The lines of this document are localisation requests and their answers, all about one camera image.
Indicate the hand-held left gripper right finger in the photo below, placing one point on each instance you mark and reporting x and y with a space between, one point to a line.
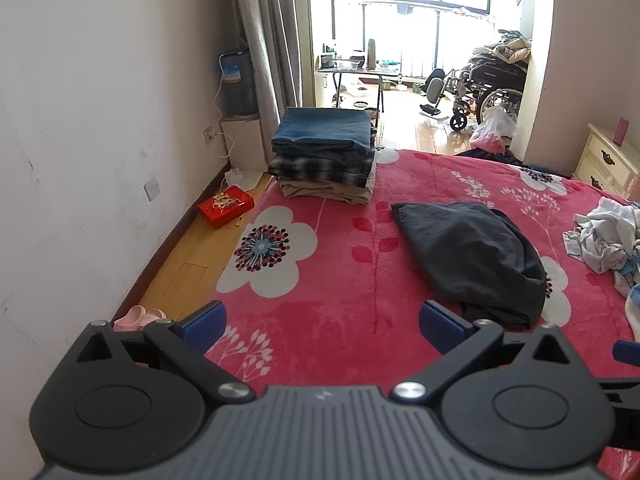
442 324

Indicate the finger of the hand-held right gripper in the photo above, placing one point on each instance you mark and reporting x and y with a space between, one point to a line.
629 351

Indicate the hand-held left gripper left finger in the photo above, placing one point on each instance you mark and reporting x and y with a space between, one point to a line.
205 324

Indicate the dark grey garment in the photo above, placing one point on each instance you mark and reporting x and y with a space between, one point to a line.
475 255

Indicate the pile of white clothes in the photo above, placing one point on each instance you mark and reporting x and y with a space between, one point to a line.
605 232

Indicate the clothes pile on wheelchair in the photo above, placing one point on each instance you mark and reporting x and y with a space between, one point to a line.
507 50

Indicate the pink slipper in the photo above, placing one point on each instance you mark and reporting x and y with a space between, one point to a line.
156 317
129 319

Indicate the light blue cloth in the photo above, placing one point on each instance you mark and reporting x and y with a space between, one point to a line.
631 285

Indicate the red floral blanket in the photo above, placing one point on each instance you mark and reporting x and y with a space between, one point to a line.
340 270

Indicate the red gift bag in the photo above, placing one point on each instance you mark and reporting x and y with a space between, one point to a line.
225 207

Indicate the white bag on floor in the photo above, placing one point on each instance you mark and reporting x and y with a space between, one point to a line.
240 178

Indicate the folded beige clothing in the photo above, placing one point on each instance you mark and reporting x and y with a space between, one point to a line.
320 191

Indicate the dark cloth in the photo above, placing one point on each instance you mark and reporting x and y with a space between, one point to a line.
487 154

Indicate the folded plaid clothing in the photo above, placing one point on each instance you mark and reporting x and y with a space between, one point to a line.
310 166

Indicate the cream nightstand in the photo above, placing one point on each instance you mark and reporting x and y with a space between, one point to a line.
607 157

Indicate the plastic bag with red contents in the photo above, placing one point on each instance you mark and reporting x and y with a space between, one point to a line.
492 127

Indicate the pink card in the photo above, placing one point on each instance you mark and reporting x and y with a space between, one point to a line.
621 130

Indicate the wheelchair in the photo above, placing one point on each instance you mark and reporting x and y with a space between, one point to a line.
492 80

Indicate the blue water bottle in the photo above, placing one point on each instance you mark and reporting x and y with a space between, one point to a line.
237 67

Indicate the folding table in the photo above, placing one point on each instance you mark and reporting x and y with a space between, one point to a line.
360 71

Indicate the tall thermos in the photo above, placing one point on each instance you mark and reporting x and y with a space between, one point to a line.
371 54

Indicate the grey curtain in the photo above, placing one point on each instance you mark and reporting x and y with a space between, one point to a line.
270 35

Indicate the white wall plate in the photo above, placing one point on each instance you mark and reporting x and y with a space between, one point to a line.
152 189

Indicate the white wall socket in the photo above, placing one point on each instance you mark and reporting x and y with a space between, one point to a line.
208 135

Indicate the clothes drying rail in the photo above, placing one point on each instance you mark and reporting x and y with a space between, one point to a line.
450 8

